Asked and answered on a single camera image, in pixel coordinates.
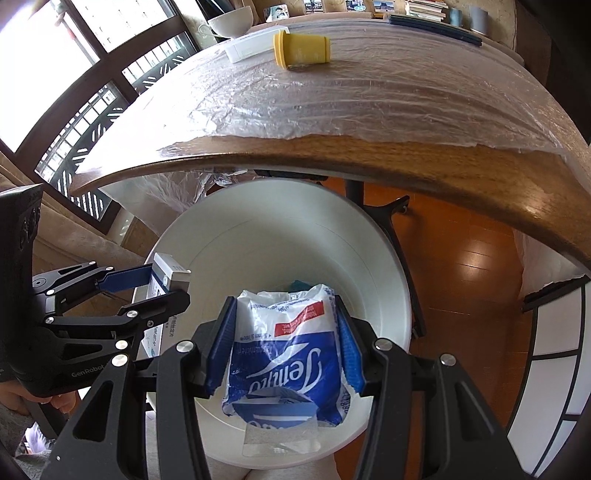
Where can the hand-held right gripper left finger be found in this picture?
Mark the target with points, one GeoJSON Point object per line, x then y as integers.
{"type": "Point", "coordinates": [219, 350]}

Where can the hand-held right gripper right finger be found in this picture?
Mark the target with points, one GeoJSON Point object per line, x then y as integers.
{"type": "Point", "coordinates": [353, 353]}

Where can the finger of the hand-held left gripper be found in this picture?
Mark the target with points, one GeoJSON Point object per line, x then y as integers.
{"type": "Point", "coordinates": [157, 302]}
{"type": "Point", "coordinates": [127, 279]}

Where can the white and blue medicine box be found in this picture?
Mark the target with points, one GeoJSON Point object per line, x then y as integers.
{"type": "Point", "coordinates": [171, 272]}

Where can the blue and white tissue packet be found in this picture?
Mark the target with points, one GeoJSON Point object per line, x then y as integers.
{"type": "Point", "coordinates": [277, 360]}

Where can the white waste bin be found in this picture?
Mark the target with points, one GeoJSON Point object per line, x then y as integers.
{"type": "Point", "coordinates": [277, 230]}

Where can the person's left hand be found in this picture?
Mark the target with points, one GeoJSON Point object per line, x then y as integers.
{"type": "Point", "coordinates": [60, 402]}

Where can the teal blue packet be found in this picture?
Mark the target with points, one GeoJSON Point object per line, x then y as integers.
{"type": "Point", "coordinates": [300, 285]}

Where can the black table base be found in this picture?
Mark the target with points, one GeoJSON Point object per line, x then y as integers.
{"type": "Point", "coordinates": [401, 258]}

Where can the black window grille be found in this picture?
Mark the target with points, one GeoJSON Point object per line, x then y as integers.
{"type": "Point", "coordinates": [92, 138]}

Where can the white panel sliding door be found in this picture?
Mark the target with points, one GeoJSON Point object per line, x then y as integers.
{"type": "Point", "coordinates": [549, 392]}

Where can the clear plastic table cover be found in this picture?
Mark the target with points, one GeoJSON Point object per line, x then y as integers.
{"type": "Point", "coordinates": [323, 101]}

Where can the white flat box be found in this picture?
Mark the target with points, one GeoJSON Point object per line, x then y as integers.
{"type": "Point", "coordinates": [249, 46]}

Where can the white teacup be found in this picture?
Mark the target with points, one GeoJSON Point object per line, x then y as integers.
{"type": "Point", "coordinates": [231, 21]}

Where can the yellow plastic cup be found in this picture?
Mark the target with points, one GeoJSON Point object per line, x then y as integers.
{"type": "Point", "coordinates": [304, 48]}

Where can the small photo print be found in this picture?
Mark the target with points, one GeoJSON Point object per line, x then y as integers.
{"type": "Point", "coordinates": [383, 4]}
{"type": "Point", "coordinates": [279, 10]}
{"type": "Point", "coordinates": [314, 5]}
{"type": "Point", "coordinates": [356, 4]}

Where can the dark blue notebook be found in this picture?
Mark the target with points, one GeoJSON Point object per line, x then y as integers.
{"type": "Point", "coordinates": [429, 25]}

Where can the teal cup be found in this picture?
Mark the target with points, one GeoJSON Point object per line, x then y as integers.
{"type": "Point", "coordinates": [455, 16]}

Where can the stack of books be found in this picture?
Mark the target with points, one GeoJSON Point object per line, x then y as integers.
{"type": "Point", "coordinates": [427, 8]}

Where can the grey cylinder speaker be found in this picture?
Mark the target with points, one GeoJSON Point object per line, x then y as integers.
{"type": "Point", "coordinates": [480, 19]}

